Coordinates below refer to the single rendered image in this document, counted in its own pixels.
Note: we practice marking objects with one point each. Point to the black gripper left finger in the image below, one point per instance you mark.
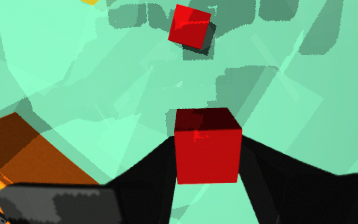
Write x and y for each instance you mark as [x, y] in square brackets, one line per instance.
[141, 195]

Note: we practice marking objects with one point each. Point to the yellow cube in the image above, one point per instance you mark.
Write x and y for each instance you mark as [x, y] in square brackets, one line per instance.
[90, 2]

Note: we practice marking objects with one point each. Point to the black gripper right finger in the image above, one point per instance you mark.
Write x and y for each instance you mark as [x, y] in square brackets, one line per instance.
[284, 190]

